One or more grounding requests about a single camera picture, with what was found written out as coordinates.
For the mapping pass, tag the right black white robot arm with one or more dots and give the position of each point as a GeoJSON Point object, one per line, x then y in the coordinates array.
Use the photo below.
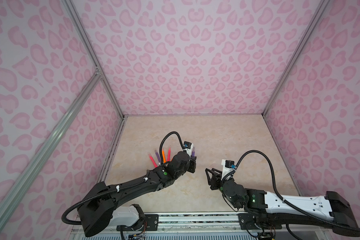
{"type": "Point", "coordinates": [267, 212]}

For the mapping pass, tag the diagonal aluminium frame bar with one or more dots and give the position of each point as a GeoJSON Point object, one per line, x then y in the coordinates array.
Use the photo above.
{"type": "Point", "coordinates": [16, 193]}

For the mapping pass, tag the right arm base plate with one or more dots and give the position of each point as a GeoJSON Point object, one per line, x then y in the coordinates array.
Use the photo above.
{"type": "Point", "coordinates": [247, 221]}

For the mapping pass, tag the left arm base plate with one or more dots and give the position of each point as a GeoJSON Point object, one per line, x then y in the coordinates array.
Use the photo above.
{"type": "Point", "coordinates": [148, 223]}

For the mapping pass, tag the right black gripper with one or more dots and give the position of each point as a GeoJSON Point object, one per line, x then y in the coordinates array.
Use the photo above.
{"type": "Point", "coordinates": [215, 179]}

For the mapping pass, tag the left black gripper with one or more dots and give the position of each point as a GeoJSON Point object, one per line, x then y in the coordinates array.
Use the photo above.
{"type": "Point", "coordinates": [192, 162]}

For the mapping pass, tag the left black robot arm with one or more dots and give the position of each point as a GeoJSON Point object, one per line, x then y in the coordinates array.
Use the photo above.
{"type": "Point", "coordinates": [101, 201]}

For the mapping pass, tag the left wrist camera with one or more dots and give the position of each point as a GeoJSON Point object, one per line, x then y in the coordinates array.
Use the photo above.
{"type": "Point", "coordinates": [187, 147]}

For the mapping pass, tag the pink pen group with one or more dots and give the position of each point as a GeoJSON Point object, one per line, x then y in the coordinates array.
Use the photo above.
{"type": "Point", "coordinates": [153, 161]}
{"type": "Point", "coordinates": [169, 154]}

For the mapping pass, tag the orange pen group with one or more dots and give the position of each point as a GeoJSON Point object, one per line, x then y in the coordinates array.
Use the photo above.
{"type": "Point", "coordinates": [164, 157]}

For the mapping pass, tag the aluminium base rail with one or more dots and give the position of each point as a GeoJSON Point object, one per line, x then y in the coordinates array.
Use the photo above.
{"type": "Point", "coordinates": [203, 226]}

